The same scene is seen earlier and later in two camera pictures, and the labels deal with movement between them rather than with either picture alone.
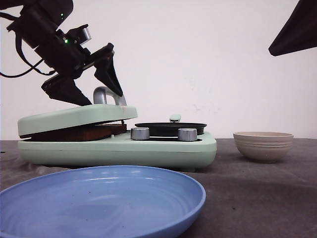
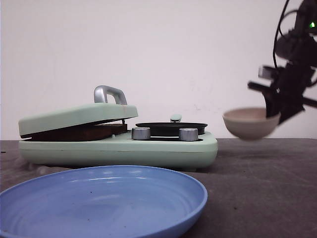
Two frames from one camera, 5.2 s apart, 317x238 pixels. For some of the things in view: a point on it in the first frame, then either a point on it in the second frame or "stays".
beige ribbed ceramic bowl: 263,146 to 250,123
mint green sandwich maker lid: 107,106 stays
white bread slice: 89,133 stays
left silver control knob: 140,133 stays
